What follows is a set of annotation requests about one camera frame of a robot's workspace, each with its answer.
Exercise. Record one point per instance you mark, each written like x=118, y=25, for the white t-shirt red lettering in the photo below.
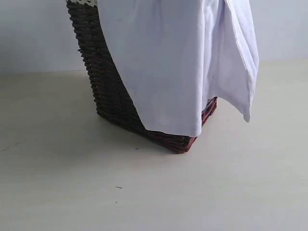
x=233, y=58

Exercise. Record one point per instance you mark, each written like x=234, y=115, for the dark brown wicker basket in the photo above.
x=101, y=79

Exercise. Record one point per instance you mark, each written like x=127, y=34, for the cream lace basket liner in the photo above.
x=91, y=3

